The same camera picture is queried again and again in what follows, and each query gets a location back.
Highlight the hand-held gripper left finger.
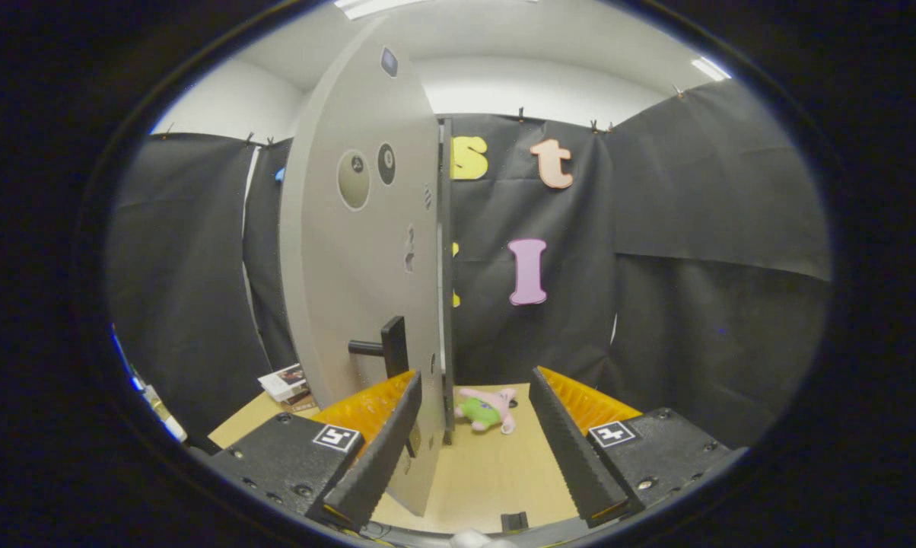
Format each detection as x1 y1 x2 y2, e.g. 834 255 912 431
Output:
209 370 424 532

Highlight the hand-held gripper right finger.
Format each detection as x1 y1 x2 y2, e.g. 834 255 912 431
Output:
529 366 749 528

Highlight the black door handle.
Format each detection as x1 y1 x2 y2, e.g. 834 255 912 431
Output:
348 316 410 379

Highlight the dark grey shoe cabinet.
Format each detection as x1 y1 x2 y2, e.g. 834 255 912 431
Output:
437 118 456 446

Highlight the pink and green plush toy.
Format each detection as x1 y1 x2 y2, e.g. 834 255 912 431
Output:
456 387 518 435

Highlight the white and yellow packet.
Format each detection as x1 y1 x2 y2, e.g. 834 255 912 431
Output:
142 384 189 442

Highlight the blue and white packet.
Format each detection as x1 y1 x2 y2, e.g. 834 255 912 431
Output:
110 327 147 393

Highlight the small ceiling light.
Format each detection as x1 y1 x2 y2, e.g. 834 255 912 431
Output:
690 57 733 82

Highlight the long ceiling light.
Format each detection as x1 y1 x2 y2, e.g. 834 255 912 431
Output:
335 0 428 20

